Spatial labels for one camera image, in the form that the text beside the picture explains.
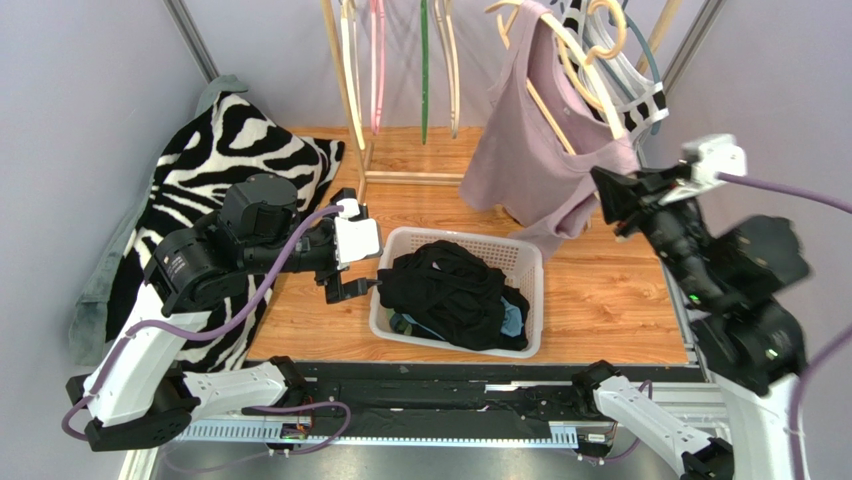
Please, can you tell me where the wooden hanger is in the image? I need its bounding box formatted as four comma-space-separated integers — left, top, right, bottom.
484, 0, 628, 154
433, 0, 461, 139

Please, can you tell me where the lilac ribbed tank top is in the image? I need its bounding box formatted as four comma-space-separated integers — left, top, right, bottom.
459, 1, 639, 259

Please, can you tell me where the blue ribbed tank top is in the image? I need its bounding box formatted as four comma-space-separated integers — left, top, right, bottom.
389, 297, 525, 341

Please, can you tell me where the cream plastic hanger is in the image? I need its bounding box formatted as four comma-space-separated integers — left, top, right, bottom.
340, 0, 366, 151

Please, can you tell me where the pink hanger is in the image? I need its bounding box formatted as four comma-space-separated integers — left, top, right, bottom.
370, 0, 386, 136

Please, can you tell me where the green hanger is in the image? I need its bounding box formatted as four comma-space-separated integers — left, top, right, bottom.
419, 0, 430, 145

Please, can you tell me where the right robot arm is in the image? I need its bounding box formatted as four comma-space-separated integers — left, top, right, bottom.
572, 167, 810, 479

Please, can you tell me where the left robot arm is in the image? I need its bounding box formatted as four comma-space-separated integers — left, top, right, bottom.
62, 174, 383, 452

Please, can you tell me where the black white striped tank top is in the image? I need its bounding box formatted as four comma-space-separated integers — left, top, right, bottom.
554, 0, 669, 147

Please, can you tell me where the wooden clothes rack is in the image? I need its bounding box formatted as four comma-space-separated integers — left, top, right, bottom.
321, 1, 683, 198

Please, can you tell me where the white perforated plastic basket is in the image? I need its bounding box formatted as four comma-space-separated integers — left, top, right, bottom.
368, 227, 544, 359

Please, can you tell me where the zebra print blanket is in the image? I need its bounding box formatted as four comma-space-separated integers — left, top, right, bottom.
106, 92, 346, 340

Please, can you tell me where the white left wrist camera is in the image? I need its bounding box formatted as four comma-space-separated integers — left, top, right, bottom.
333, 198, 383, 271

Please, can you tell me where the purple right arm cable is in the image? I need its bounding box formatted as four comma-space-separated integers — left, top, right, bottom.
715, 171, 852, 480

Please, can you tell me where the teal wire hanger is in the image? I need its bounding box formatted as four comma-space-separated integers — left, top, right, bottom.
619, 13, 669, 145

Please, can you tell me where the black mounting rail base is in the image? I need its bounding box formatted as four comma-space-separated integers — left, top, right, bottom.
151, 359, 707, 461

